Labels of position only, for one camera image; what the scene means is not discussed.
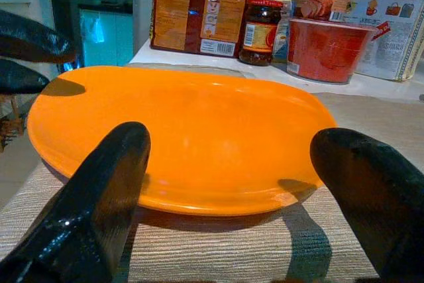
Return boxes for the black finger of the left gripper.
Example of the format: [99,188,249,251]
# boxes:
[0,9,77,64]
[0,59,50,95]

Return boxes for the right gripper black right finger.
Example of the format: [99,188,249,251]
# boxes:
[309,127,424,283]

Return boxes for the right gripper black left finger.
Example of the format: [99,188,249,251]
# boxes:
[0,121,152,283]

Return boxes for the orange oval plate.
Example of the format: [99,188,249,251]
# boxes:
[26,66,338,217]

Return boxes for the wooden chair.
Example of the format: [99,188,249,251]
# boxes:
[0,93,27,152]

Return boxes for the teal cabinet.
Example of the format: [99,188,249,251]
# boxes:
[78,4,134,68]

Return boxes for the beige woven placemat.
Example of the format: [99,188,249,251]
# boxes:
[0,62,424,283]

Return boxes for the brown biscuit packet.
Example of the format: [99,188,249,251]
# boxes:
[150,0,248,58]

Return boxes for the red instant noodle bowl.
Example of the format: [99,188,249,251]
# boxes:
[286,17,377,85]

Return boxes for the white printed cracker bag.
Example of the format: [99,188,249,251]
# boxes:
[344,0,424,82]

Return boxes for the small pale sachet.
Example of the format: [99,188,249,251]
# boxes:
[272,0,294,64]

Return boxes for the glass jar red lid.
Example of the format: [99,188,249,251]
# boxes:
[238,0,285,67]

